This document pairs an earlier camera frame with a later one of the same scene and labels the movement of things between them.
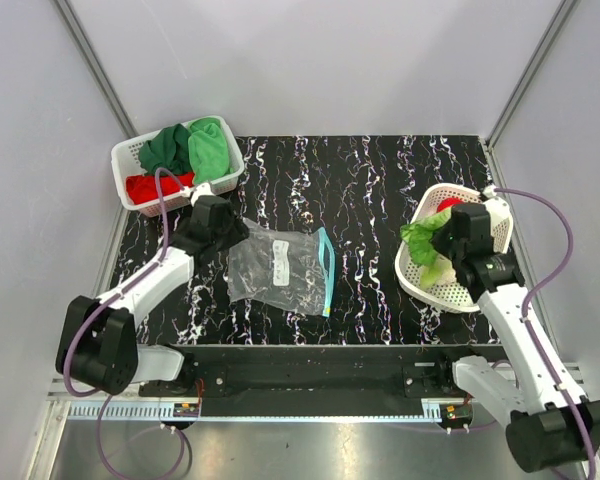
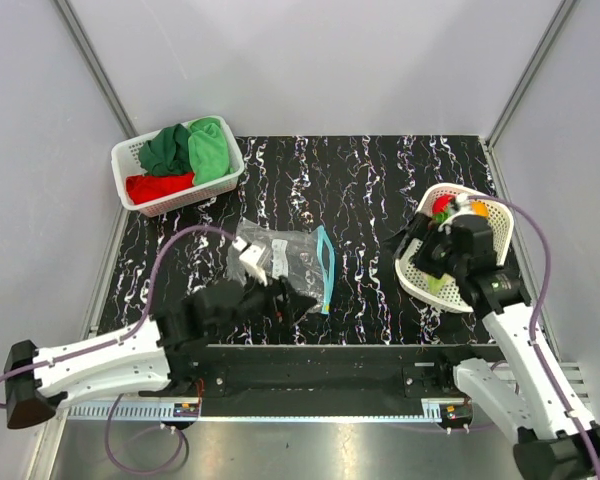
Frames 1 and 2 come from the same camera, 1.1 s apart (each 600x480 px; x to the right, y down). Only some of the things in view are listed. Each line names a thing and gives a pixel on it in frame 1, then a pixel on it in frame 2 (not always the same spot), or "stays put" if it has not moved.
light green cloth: (208, 150) stays put
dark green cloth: (169, 149) stays put
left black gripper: (238, 231) -> (292, 305)
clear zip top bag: (288, 271) stays put
